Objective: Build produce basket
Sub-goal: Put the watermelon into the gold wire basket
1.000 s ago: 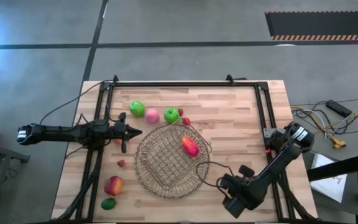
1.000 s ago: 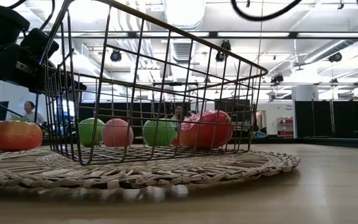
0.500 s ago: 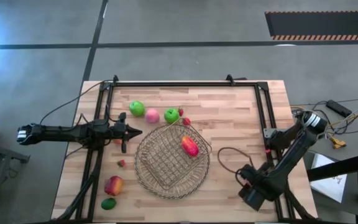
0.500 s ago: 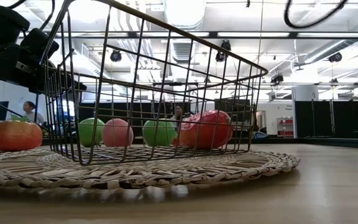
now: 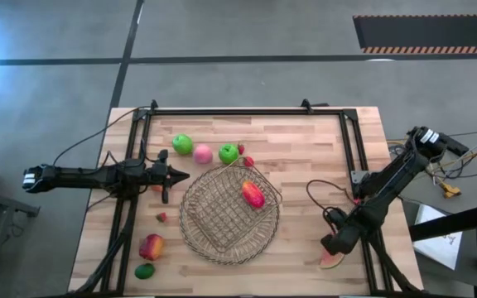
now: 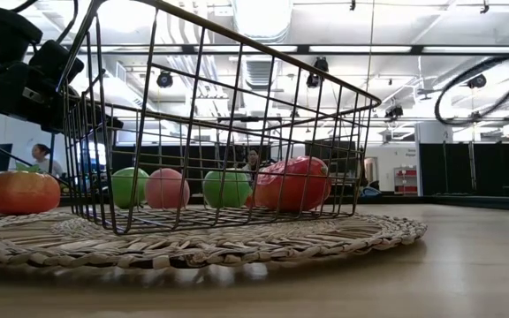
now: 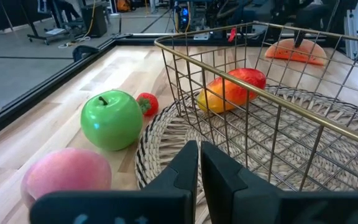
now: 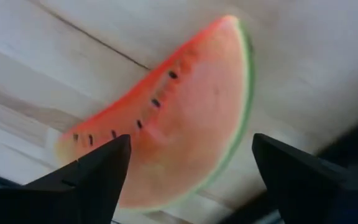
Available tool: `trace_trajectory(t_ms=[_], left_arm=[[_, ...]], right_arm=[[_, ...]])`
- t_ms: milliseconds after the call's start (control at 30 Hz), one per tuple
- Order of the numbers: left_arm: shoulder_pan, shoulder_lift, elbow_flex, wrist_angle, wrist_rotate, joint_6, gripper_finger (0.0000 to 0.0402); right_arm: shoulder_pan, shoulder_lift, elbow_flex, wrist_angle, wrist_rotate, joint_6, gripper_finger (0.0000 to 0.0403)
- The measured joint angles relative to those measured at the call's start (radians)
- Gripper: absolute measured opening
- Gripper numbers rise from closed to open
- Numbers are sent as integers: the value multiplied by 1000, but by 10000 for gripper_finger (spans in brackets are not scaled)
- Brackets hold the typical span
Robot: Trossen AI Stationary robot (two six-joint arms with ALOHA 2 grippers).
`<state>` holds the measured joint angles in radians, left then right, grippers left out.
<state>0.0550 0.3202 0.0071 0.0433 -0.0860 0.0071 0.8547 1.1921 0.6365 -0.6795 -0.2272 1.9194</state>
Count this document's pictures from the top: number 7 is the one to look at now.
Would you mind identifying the round woven straw placemat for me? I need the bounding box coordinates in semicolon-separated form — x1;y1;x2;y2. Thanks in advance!
134;84;358;224

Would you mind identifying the watermelon slice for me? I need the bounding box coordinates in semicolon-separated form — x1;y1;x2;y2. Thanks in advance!
264;38;328;67

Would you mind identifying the black rolling stand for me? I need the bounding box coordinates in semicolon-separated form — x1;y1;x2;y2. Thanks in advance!
26;0;86;46

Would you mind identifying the orange black equipment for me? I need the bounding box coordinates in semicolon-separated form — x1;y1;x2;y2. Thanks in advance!
116;0;132;12

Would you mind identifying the computer tower with lights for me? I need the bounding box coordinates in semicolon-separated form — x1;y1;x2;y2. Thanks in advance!
175;6;191;32

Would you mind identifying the gold wire basket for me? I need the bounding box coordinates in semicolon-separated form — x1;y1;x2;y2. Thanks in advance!
154;21;358;192

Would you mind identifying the small red strawberry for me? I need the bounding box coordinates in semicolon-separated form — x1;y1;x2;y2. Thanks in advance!
135;92;160;118

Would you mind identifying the black table frame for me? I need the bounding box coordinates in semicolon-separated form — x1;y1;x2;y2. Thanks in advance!
0;30;358;146

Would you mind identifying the red yellow mango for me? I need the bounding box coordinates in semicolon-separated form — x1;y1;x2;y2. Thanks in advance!
196;68;267;114

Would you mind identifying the red tag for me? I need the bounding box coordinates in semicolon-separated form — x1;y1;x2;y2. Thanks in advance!
227;27;238;43

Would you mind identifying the green plastic apple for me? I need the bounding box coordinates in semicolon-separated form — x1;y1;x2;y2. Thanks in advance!
80;90;144;152

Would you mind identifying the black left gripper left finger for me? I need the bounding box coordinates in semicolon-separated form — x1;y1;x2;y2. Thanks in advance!
29;140;199;224

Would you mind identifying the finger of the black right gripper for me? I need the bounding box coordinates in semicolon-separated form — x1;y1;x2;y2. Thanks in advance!
293;30;306;49

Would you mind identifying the black box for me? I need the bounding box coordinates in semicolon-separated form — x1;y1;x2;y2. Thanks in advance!
81;2;108;38

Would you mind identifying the silver aluminium profile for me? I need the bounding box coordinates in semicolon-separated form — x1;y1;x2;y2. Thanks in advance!
344;9;358;60

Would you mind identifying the pink peach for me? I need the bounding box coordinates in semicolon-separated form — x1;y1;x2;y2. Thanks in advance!
20;147;112;208

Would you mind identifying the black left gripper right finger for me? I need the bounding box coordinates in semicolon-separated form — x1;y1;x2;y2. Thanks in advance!
200;140;358;224

